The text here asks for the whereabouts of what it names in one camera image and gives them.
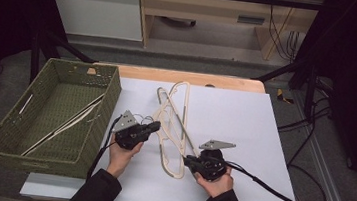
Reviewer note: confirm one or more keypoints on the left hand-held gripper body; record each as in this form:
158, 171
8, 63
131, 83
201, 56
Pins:
127, 135

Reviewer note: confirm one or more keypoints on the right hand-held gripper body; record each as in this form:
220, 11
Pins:
211, 166

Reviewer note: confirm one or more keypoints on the beige plastic clothes hanger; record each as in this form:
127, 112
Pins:
180, 122
73, 121
172, 174

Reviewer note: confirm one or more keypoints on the green woven basket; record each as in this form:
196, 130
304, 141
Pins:
55, 101

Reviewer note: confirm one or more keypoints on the person's right hand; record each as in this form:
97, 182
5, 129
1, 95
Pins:
217, 186

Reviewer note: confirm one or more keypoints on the person's left hand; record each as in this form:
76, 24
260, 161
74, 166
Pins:
121, 160

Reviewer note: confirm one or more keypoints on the white table mat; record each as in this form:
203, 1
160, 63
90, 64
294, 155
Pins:
247, 128

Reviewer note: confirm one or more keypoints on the yellow and black floor item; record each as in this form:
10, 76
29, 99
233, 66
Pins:
282, 96

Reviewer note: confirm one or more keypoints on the white cabinet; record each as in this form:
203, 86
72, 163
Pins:
102, 12

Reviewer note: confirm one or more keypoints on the light wooden desk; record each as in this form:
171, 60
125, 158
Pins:
209, 8

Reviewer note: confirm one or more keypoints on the black slanted frame strut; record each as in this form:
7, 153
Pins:
58, 46
290, 70

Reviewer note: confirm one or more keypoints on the aluminium rail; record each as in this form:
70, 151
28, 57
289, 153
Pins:
332, 183

